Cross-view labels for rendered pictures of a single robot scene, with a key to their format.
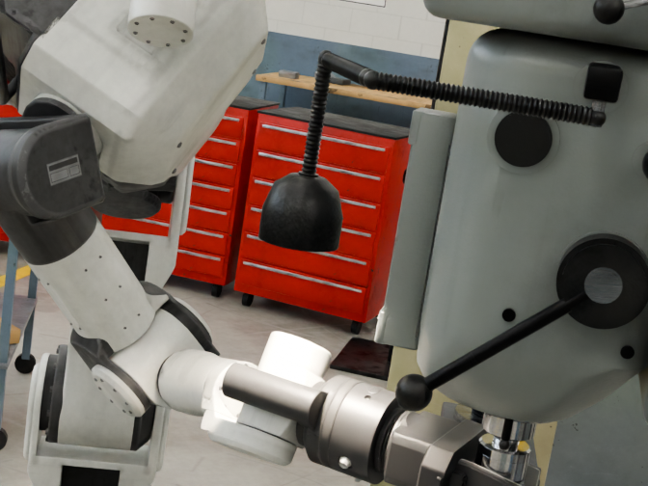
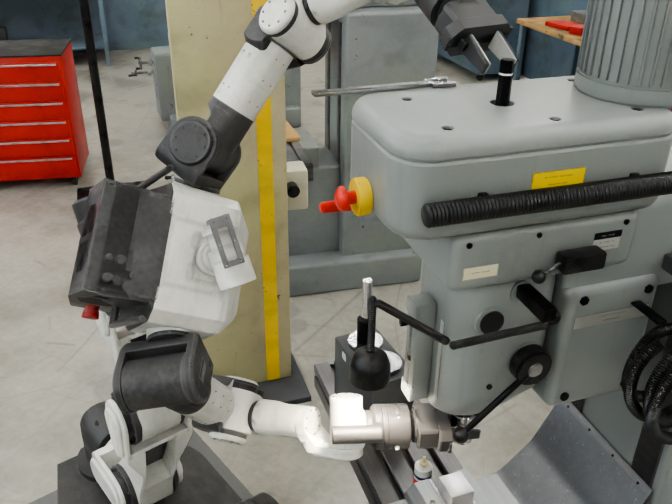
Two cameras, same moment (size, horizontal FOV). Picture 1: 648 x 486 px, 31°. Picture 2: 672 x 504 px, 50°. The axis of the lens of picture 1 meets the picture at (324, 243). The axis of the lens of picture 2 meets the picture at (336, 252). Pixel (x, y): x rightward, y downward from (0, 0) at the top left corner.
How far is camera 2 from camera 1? 0.84 m
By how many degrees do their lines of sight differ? 32
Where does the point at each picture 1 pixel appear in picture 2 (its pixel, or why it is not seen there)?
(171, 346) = (248, 405)
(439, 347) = (455, 405)
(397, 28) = not seen: outside the picture
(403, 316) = (421, 387)
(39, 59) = (158, 314)
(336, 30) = not seen: outside the picture
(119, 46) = (196, 286)
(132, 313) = (228, 402)
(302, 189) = (377, 363)
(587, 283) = (530, 372)
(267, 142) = not seen: outside the picture
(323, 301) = (48, 171)
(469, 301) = (471, 387)
